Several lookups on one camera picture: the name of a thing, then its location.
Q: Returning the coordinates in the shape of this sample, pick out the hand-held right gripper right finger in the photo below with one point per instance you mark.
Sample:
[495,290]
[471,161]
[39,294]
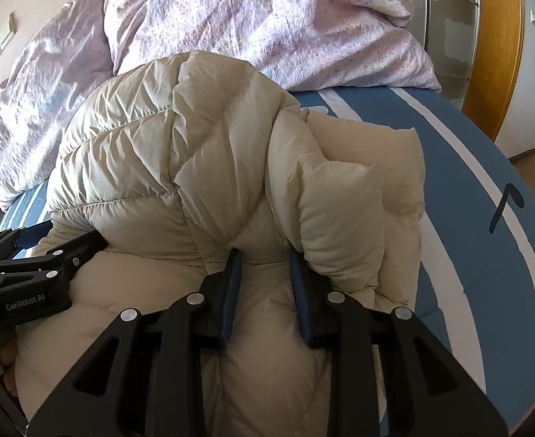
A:
[301,296]

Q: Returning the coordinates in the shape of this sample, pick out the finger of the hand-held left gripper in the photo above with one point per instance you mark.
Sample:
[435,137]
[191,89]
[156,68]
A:
[3,246]
[62,259]

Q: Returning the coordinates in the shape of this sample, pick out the frosted glass door panel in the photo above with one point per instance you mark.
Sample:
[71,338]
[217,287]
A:
[449,22]

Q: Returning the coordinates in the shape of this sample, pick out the lilac duvet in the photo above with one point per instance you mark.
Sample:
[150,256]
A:
[258,22]

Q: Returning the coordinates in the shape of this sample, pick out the wooden door frame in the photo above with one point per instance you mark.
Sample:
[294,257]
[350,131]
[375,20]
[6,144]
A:
[499,54]

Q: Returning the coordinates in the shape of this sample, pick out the lilac pillow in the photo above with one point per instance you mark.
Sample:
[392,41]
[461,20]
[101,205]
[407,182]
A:
[35,95]

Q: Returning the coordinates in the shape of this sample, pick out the beige down jacket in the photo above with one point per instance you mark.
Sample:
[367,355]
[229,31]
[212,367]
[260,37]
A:
[158,154]

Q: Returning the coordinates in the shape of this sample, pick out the white wall switch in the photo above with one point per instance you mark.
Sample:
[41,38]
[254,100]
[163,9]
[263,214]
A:
[6,34]

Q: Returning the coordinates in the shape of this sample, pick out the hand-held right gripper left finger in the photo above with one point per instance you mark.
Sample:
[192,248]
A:
[229,291]

